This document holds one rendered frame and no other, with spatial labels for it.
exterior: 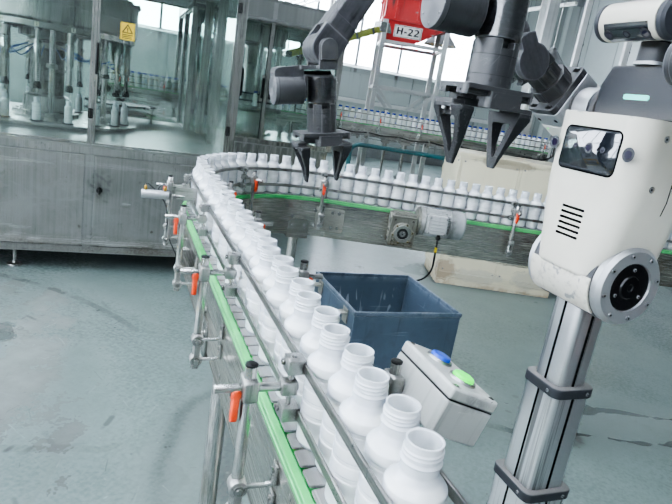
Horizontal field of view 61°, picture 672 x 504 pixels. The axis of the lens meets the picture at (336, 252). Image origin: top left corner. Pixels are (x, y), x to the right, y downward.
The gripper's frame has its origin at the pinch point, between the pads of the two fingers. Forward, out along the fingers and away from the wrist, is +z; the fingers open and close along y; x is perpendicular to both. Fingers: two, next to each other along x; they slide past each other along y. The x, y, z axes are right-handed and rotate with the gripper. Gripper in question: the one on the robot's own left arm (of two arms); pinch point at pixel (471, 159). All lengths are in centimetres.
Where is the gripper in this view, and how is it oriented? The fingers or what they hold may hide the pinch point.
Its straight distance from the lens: 77.1
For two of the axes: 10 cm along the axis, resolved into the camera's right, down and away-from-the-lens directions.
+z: -1.5, 9.5, 2.6
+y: 9.3, 0.5, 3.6
